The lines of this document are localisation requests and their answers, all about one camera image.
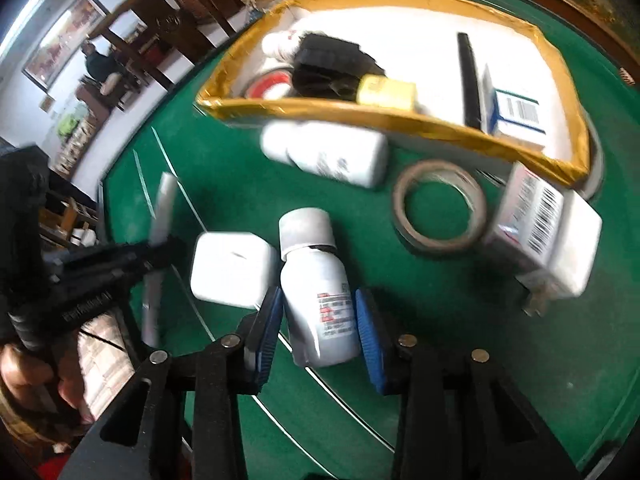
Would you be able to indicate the left hand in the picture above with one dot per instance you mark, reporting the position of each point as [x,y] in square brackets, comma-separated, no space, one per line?
[25,376]

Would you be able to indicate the dark wooden chair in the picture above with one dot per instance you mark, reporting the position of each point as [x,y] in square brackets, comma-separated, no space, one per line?
[170,25]

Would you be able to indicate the white flat charger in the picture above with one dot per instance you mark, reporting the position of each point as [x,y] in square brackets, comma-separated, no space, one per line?
[232,268]

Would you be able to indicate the white green medicine box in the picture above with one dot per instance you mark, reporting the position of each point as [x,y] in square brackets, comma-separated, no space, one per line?
[510,117]

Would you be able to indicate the small red white cap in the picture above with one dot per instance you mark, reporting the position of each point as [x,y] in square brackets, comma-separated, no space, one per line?
[627,78]

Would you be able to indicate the yellow taped foam tray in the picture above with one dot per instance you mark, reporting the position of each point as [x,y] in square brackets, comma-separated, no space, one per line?
[416,41]

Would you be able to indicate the white plug adapter barcode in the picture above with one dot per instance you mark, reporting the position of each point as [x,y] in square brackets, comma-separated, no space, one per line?
[547,238]

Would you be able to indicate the beige masking tape roll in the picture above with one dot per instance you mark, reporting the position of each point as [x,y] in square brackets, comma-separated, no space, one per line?
[438,208]

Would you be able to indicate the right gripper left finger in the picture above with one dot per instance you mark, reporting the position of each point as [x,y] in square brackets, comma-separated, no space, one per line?
[261,340]

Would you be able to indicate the large white plastic bottle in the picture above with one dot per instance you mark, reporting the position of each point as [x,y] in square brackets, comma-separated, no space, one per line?
[353,155]

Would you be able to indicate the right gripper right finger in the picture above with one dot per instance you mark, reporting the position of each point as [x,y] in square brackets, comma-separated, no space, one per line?
[378,348]

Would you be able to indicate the black electrical tape roll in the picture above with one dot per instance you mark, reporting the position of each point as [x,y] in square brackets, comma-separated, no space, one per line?
[272,85]

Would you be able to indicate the small white pill bottle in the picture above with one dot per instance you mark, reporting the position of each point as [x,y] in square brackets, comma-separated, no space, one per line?
[321,317]

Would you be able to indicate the white marker tube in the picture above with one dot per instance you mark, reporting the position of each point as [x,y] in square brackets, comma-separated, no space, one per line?
[163,211]

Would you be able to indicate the black ribbed plastic block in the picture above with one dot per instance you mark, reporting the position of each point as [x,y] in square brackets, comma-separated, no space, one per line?
[329,68]

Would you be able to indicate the black marker pen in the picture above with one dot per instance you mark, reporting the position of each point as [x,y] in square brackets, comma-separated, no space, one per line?
[471,96]

